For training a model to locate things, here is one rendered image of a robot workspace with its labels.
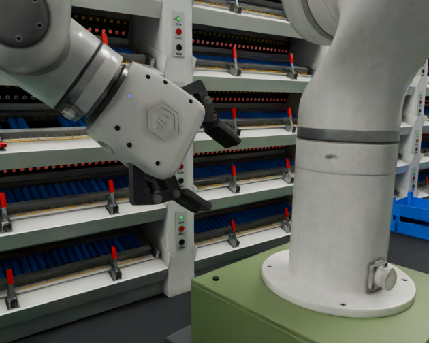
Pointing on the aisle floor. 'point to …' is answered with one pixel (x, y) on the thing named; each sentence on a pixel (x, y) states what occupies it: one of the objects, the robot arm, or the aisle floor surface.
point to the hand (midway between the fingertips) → (214, 171)
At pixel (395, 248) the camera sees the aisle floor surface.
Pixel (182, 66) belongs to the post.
